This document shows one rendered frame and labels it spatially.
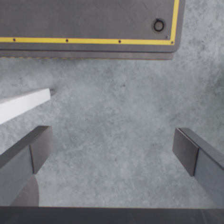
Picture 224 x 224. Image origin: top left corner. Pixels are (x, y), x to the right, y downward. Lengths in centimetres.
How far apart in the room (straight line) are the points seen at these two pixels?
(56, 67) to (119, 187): 81
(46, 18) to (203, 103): 83
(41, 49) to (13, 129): 61
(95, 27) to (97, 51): 7
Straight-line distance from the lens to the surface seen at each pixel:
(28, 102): 64
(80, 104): 88
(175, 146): 17
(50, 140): 16
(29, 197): 106
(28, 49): 58
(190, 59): 93
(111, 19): 54
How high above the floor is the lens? 84
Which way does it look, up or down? 74 degrees down
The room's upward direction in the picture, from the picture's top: 180 degrees counter-clockwise
